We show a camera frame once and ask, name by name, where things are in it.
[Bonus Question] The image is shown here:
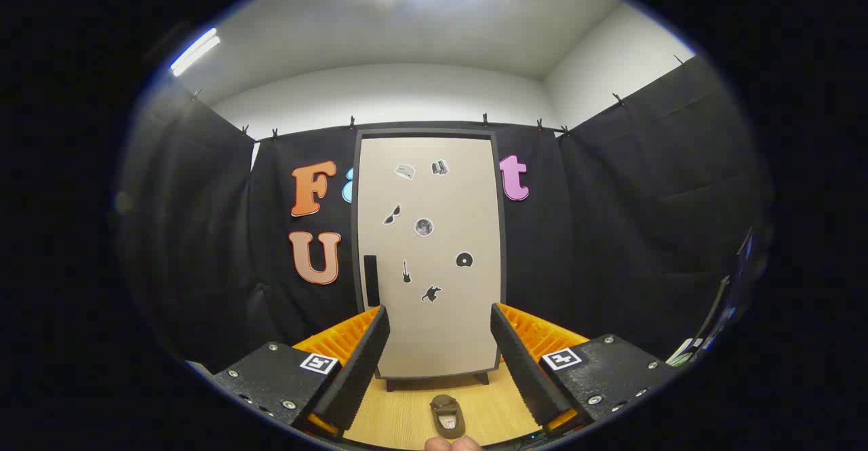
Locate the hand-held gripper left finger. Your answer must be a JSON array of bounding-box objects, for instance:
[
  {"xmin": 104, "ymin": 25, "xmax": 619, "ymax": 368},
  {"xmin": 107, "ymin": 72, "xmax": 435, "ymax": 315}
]
[{"xmin": 214, "ymin": 305, "xmax": 392, "ymax": 438}]

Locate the narrow ceiling light strip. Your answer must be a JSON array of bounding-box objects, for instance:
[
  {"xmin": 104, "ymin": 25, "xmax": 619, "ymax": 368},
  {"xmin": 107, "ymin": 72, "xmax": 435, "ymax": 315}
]
[{"xmin": 170, "ymin": 28, "xmax": 221, "ymax": 77}]

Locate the dark thin frame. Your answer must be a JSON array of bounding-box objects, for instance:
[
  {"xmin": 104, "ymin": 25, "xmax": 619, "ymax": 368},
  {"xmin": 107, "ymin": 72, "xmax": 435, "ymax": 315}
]
[{"xmin": 668, "ymin": 227, "xmax": 755, "ymax": 367}]

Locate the brown fuzzy shoe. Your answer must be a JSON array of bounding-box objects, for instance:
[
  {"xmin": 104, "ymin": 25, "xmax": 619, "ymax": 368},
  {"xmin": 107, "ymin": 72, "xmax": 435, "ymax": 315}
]
[{"xmin": 430, "ymin": 394, "xmax": 467, "ymax": 439}]

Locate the grey shoe cabinet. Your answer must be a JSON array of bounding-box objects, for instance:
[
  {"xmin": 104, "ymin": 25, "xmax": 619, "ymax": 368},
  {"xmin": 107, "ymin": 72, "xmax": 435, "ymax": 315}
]
[{"xmin": 351, "ymin": 128, "xmax": 508, "ymax": 392}]

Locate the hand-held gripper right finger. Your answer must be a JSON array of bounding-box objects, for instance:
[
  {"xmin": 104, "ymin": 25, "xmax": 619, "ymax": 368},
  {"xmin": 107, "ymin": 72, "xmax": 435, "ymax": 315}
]
[{"xmin": 490, "ymin": 302, "xmax": 679, "ymax": 435}]

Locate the black backdrop cloth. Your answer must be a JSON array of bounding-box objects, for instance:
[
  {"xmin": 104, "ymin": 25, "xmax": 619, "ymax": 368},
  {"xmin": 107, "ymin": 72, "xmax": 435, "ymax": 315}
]
[{"xmin": 119, "ymin": 54, "xmax": 774, "ymax": 370}]

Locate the beige shoe cabinet door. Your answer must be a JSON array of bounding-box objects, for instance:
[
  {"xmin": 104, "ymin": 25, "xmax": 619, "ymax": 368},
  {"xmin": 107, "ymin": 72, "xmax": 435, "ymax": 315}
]
[{"xmin": 357, "ymin": 136, "xmax": 502, "ymax": 378}]

